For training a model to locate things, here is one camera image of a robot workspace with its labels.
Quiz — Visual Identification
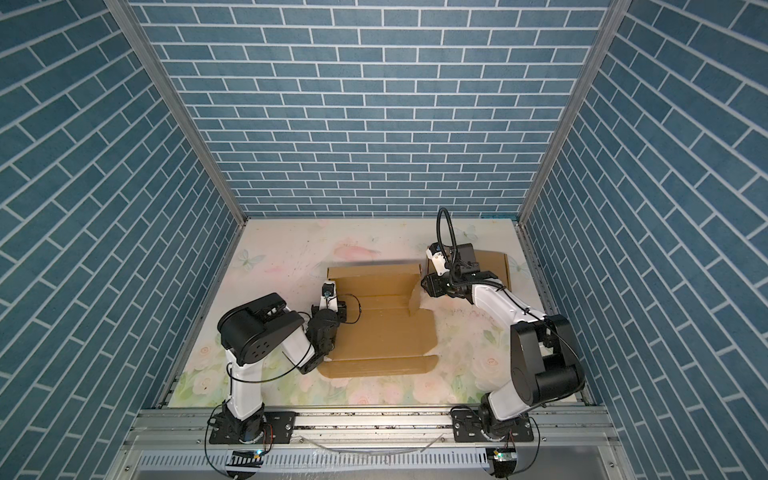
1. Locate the cardboard box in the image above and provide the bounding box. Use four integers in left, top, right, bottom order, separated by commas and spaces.
421, 250, 509, 299
318, 263, 439, 379

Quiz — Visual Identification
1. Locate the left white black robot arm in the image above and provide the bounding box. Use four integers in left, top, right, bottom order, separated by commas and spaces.
217, 292, 347, 423

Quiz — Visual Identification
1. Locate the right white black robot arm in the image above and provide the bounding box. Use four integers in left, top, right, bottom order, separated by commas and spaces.
421, 241, 586, 438

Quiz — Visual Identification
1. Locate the left green circuit board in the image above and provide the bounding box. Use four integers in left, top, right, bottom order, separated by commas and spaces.
225, 450, 265, 471

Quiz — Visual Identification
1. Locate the green circuit board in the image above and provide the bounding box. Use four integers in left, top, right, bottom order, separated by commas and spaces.
225, 450, 265, 471
486, 447, 518, 468

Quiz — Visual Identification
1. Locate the right green circuit board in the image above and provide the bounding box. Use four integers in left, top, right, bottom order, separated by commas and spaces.
486, 447, 518, 468

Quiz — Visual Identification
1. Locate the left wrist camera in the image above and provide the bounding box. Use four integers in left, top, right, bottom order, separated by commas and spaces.
320, 280, 338, 312

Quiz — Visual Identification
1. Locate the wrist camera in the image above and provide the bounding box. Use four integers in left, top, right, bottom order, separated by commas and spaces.
320, 280, 338, 312
426, 242, 451, 276

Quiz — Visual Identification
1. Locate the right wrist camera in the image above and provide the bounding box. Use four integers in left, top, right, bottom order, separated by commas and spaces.
426, 242, 451, 276

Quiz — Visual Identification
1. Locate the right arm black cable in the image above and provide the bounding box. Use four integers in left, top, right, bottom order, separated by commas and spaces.
435, 207, 589, 475

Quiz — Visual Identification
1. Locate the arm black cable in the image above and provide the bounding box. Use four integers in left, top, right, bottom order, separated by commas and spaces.
202, 292, 364, 479
435, 207, 589, 475

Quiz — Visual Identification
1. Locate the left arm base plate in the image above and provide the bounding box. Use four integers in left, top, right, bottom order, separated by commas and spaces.
208, 407, 297, 446

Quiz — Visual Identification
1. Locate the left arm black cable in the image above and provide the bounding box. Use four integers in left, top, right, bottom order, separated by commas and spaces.
202, 292, 364, 479

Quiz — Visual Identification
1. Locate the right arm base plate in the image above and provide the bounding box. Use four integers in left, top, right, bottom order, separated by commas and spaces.
449, 405, 534, 443

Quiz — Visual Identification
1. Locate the aluminium mounting rail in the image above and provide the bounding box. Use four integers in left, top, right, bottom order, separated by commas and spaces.
108, 403, 633, 479

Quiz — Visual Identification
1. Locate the right aluminium corner post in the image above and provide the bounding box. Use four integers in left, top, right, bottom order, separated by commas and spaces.
518, 0, 631, 225

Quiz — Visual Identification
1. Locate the aluminium corner post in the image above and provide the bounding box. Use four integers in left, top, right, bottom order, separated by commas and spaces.
104, 0, 247, 226
518, 0, 631, 225

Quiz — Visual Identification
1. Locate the left aluminium corner post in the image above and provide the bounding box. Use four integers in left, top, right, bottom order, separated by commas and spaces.
104, 0, 247, 226

